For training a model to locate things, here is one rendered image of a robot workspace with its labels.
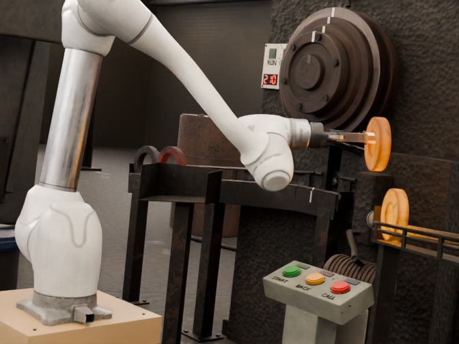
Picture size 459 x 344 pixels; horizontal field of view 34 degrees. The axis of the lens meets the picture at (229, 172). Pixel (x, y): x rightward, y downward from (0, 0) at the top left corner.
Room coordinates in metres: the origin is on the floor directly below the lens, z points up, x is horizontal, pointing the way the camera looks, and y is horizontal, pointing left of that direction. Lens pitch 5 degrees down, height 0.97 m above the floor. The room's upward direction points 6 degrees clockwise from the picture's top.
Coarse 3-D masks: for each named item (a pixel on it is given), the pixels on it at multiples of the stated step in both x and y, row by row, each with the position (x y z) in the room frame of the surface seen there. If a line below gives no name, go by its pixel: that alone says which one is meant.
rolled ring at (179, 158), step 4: (164, 148) 3.35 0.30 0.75; (168, 148) 3.33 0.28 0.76; (172, 148) 3.30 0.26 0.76; (176, 148) 3.30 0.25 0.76; (164, 152) 3.35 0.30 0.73; (168, 152) 3.32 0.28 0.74; (172, 152) 3.30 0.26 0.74; (176, 152) 3.28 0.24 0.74; (180, 152) 3.29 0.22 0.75; (160, 156) 3.37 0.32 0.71; (164, 156) 3.35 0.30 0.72; (168, 156) 3.37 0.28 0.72; (176, 156) 3.28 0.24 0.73; (180, 156) 3.27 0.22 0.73; (160, 160) 3.37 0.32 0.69; (164, 160) 3.37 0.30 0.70; (176, 160) 3.27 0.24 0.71; (180, 160) 3.26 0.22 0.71; (184, 160) 3.27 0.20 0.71; (184, 164) 3.27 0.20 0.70
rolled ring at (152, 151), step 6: (138, 150) 3.51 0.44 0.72; (144, 150) 3.47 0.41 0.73; (150, 150) 3.43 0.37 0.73; (156, 150) 3.44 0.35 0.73; (138, 156) 3.50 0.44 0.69; (144, 156) 3.51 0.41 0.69; (150, 156) 3.43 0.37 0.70; (156, 156) 3.41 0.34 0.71; (138, 162) 3.50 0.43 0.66; (138, 168) 3.50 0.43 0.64
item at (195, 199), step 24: (144, 168) 2.80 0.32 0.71; (168, 168) 2.97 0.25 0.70; (192, 168) 2.94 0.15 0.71; (144, 192) 2.83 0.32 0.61; (168, 192) 2.96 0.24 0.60; (192, 192) 2.94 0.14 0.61; (216, 192) 2.85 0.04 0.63; (192, 216) 2.85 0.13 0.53; (168, 288) 2.82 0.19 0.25; (168, 312) 2.82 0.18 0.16; (168, 336) 2.81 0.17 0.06
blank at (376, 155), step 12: (372, 120) 2.15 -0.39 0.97; (384, 120) 2.11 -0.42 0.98; (372, 132) 2.15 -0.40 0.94; (384, 132) 2.07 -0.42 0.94; (372, 144) 2.17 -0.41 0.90; (384, 144) 2.06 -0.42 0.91; (372, 156) 2.12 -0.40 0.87; (384, 156) 2.07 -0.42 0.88; (372, 168) 2.12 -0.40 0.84; (384, 168) 2.10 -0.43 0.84
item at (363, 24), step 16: (320, 16) 2.67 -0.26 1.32; (336, 16) 2.61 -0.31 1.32; (352, 16) 2.56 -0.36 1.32; (368, 32) 2.50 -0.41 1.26; (288, 48) 2.77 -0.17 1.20; (384, 48) 2.50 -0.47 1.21; (384, 64) 2.48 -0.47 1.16; (384, 80) 2.48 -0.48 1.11; (368, 96) 2.47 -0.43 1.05; (384, 96) 2.50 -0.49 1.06; (288, 112) 2.75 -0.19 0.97; (368, 112) 2.47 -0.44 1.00; (352, 128) 2.51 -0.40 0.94
